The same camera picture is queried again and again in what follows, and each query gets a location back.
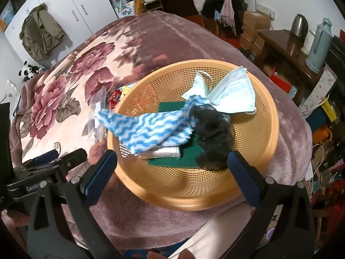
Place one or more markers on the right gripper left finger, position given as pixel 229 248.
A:
pixel 83 192

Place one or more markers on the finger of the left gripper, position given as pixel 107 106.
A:
pixel 71 160
pixel 42 160

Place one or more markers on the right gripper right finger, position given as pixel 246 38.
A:
pixel 265 195

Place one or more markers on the blue white zigzag cloth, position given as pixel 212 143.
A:
pixel 162 129

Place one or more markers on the black fuzzy hair piece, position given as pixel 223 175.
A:
pixel 213 135

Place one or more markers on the cotton swab pack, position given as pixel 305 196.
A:
pixel 158 152

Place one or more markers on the light blue face mask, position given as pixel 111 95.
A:
pixel 233 94

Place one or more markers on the clear plastic zip bag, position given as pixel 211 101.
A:
pixel 98 102

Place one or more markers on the pink tray of candies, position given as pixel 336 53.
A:
pixel 118 94

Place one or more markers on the panda plush toy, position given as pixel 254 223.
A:
pixel 28 71

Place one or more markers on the green scouring pad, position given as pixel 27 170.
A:
pixel 181 156

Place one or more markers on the olive green jacket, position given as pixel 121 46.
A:
pixel 40 33

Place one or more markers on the dark wooden side table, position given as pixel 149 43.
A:
pixel 282 45

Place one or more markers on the white mug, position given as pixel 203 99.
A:
pixel 309 39

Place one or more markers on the white wardrobe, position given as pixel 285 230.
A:
pixel 78 18

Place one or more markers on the grey-blue thermos flask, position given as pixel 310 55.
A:
pixel 320 46

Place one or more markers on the white printed shopping bag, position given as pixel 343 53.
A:
pixel 124 8

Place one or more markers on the stainless electric kettle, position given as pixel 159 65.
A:
pixel 299 26

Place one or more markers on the stacked cardboard boxes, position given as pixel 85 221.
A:
pixel 253 22

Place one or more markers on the chair piled with clothes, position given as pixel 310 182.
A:
pixel 229 13

